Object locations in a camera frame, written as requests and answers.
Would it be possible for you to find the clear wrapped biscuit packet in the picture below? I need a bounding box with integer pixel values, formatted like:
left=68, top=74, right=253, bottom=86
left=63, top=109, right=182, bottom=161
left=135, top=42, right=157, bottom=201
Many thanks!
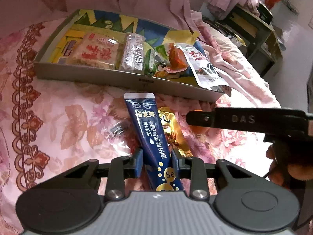
left=118, top=33, right=145, bottom=74

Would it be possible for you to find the green seaweed snack packet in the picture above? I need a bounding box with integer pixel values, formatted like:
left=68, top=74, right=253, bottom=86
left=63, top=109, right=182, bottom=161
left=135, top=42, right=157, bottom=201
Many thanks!
left=177, top=43, right=232, bottom=97

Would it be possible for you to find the pink floral bedsheet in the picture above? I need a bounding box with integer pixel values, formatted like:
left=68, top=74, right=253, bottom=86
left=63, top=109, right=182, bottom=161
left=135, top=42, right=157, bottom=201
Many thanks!
left=1, top=20, right=280, bottom=234

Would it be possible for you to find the dark wooden side table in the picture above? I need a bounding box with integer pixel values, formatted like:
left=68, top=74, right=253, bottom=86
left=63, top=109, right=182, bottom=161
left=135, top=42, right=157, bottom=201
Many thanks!
left=220, top=5, right=282, bottom=77

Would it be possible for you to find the gold snack packet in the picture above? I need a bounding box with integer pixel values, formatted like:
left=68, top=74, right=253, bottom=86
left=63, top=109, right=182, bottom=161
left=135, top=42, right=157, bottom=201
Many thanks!
left=158, top=107, right=192, bottom=157

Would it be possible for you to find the small clear candy wrapper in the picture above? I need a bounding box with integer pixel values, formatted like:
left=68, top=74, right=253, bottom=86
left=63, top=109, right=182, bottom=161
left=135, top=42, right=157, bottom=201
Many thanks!
left=104, top=120, right=129, bottom=141

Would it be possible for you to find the person's right hand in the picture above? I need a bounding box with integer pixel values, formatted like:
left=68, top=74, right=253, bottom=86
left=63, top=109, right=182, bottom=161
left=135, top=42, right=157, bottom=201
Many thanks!
left=266, top=144, right=312, bottom=189

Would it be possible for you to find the small green snack packet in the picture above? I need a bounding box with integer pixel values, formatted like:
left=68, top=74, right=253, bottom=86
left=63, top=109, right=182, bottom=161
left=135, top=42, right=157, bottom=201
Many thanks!
left=143, top=49, right=157, bottom=77

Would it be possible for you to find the navy milk powder stick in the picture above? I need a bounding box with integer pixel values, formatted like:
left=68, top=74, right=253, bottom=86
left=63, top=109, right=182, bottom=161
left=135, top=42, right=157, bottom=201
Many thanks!
left=124, top=92, right=183, bottom=191

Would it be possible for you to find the colourful cardboard tray box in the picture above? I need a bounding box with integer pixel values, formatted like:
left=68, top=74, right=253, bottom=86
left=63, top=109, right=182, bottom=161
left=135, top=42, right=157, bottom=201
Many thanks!
left=34, top=9, right=231, bottom=102

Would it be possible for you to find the orange rice cracker packet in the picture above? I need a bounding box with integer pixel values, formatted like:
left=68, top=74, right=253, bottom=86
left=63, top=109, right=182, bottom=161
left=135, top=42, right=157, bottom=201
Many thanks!
left=67, top=32, right=121, bottom=70

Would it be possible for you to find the orange red snack packet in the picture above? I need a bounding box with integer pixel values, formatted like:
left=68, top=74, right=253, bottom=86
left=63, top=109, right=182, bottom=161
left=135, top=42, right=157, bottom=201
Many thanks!
left=154, top=43, right=193, bottom=80

